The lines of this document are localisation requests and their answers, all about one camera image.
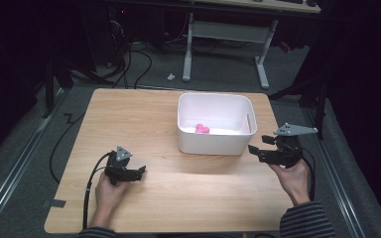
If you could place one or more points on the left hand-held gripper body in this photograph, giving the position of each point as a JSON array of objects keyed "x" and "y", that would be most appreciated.
[{"x": 118, "y": 167}]

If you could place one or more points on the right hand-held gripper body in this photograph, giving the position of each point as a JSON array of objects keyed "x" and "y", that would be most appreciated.
[{"x": 287, "y": 148}]

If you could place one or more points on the person's left hand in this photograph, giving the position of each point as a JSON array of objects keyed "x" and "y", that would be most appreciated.
[{"x": 109, "y": 195}]

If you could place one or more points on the person's right hand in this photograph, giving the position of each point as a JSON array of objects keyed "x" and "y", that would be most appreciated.
[{"x": 292, "y": 181}]

